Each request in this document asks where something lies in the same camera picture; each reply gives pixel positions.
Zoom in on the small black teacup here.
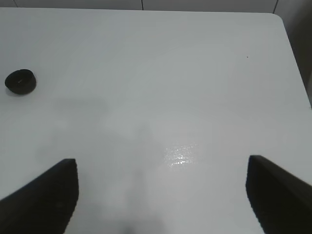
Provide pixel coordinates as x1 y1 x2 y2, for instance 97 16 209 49
5 69 37 95

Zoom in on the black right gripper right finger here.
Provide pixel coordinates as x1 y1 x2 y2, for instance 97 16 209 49
245 155 312 234

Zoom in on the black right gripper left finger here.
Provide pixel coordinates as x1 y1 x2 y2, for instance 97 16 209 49
0 158 78 234

